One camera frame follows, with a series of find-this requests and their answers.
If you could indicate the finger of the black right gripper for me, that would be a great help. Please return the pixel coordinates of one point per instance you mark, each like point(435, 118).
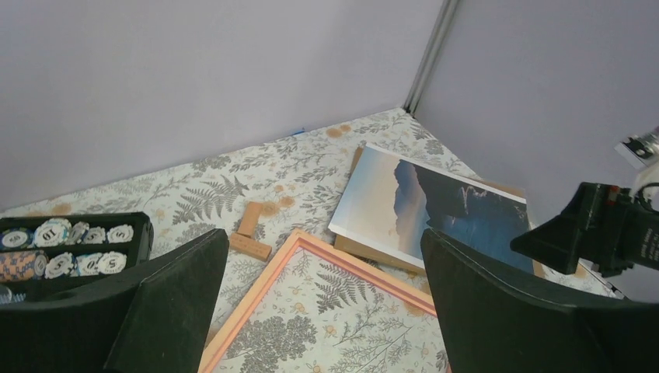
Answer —
point(578, 232)

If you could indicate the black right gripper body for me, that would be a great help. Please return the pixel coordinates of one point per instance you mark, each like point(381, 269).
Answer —
point(629, 236)

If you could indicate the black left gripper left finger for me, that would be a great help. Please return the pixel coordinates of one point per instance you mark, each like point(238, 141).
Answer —
point(153, 317)

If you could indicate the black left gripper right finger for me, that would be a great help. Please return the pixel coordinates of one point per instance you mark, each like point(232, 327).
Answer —
point(497, 318)

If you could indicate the light wooden picture frame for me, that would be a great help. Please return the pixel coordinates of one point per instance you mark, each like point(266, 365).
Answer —
point(317, 309)

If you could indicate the mountain sea photo print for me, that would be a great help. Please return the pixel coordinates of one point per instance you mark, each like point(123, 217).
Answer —
point(432, 206)

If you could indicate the black poker chip case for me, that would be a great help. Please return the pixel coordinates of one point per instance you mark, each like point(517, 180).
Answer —
point(80, 249)

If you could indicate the wooden block lying piece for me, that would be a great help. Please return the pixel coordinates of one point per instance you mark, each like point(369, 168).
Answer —
point(249, 247)

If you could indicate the floral patterned table mat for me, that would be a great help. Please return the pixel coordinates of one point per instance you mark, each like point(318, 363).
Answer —
point(299, 180)

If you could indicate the wooden block upright piece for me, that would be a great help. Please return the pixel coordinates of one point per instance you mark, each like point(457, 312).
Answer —
point(250, 218)

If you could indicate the pink poker chip stack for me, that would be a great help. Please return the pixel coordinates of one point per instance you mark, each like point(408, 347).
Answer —
point(23, 265)

